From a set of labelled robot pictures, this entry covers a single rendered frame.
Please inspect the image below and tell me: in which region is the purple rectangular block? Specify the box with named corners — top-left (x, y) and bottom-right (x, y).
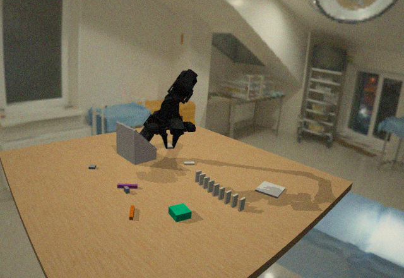
top-left (117, 183), bottom-right (138, 189)

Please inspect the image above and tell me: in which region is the green block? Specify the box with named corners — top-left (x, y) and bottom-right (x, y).
top-left (169, 203), bottom-right (192, 222)

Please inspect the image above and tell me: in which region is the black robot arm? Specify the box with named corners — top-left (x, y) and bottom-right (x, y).
top-left (140, 69), bottom-right (197, 142)

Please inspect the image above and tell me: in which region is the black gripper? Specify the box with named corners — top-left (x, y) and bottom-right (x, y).
top-left (145, 110), bottom-right (196, 149)

